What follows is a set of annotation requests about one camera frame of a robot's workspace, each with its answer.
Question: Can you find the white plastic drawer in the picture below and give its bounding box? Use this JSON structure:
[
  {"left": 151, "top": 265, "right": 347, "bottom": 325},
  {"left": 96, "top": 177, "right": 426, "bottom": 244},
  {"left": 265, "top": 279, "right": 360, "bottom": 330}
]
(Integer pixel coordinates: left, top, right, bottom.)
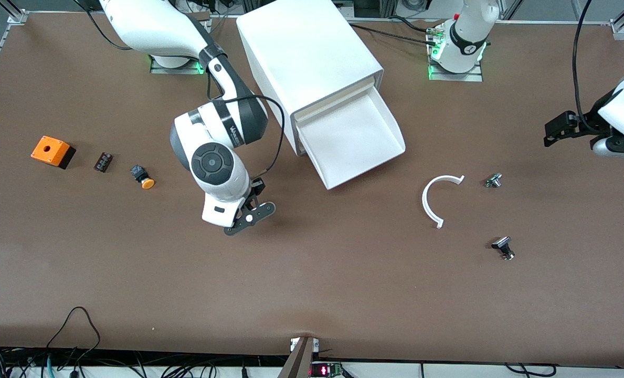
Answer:
[
  {"left": 296, "top": 86, "right": 407, "bottom": 191},
  {"left": 293, "top": 72, "right": 384, "bottom": 125}
]

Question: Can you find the orange push button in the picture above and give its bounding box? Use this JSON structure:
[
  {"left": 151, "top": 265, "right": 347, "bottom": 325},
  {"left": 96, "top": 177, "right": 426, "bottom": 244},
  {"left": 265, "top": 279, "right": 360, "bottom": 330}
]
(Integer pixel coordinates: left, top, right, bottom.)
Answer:
[{"left": 130, "top": 165, "right": 155, "bottom": 190}]

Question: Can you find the black flat-head push button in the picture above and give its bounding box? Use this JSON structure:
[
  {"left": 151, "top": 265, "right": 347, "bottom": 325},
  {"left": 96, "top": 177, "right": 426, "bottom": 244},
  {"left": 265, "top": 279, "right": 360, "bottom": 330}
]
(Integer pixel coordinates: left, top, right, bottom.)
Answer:
[{"left": 491, "top": 236, "right": 515, "bottom": 261}]

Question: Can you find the white drawer cabinet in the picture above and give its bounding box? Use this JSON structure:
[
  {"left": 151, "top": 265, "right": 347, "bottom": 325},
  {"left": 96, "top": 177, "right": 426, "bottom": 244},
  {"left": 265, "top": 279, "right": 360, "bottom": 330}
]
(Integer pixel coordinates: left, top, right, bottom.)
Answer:
[{"left": 236, "top": 0, "right": 385, "bottom": 156}]

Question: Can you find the brown wooden brace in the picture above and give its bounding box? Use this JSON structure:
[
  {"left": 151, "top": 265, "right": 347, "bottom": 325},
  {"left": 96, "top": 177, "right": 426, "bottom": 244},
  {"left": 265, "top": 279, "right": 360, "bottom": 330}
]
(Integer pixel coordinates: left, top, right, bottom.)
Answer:
[{"left": 278, "top": 336, "right": 315, "bottom": 378}]

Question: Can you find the circuit board with red light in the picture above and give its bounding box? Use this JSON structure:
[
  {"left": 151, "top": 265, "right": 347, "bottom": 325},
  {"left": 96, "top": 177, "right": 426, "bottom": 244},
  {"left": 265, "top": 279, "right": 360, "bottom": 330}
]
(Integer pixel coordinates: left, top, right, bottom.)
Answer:
[{"left": 310, "top": 361, "right": 345, "bottom": 378}]

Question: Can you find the orange box with hole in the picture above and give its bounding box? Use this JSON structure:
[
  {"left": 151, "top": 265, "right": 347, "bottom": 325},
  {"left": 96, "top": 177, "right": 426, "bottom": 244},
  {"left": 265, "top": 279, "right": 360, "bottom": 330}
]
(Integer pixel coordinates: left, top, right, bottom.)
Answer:
[{"left": 30, "top": 135, "right": 77, "bottom": 170}]

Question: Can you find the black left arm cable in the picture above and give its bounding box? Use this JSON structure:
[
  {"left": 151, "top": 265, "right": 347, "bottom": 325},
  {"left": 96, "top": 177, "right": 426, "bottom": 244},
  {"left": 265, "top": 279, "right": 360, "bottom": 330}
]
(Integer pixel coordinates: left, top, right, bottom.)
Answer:
[{"left": 572, "top": 0, "right": 594, "bottom": 124}]

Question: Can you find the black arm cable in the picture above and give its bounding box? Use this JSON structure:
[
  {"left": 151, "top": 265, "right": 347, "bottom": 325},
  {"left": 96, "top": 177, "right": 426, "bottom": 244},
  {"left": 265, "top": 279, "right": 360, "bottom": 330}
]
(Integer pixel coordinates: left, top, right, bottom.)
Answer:
[
  {"left": 207, "top": 79, "right": 285, "bottom": 179},
  {"left": 572, "top": 0, "right": 594, "bottom": 124}
]

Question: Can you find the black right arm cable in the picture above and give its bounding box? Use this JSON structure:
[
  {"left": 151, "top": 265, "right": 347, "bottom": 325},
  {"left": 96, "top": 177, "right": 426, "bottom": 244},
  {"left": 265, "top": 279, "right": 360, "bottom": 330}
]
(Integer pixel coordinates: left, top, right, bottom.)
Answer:
[{"left": 207, "top": 79, "right": 285, "bottom": 179}]

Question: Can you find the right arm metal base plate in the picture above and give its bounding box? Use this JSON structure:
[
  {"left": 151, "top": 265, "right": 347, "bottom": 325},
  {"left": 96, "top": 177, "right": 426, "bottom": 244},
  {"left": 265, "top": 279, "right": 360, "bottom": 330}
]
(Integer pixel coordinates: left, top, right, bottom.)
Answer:
[{"left": 150, "top": 52, "right": 207, "bottom": 75}]

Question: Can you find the white half-ring bracket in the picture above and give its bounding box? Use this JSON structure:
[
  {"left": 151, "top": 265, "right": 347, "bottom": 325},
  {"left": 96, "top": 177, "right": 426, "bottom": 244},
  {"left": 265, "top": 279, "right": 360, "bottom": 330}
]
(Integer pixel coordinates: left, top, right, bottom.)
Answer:
[{"left": 422, "top": 175, "right": 466, "bottom": 229}]

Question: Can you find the short black cable behind cabinet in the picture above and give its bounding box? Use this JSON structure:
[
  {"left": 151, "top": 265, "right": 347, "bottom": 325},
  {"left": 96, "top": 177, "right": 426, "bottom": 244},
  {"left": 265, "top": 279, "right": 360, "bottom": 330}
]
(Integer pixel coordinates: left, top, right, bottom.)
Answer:
[{"left": 388, "top": 16, "right": 433, "bottom": 34}]

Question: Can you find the long black cable behind cabinet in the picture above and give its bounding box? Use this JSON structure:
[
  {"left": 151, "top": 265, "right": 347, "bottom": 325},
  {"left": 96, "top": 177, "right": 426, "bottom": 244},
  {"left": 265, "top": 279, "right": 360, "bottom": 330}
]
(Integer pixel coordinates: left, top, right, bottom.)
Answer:
[{"left": 351, "top": 24, "right": 438, "bottom": 46}]

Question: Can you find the thin black looped cable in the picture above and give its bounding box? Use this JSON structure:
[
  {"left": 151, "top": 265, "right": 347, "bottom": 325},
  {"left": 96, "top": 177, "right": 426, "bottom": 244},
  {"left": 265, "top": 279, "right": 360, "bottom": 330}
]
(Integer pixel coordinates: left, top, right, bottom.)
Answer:
[{"left": 46, "top": 307, "right": 101, "bottom": 365}]

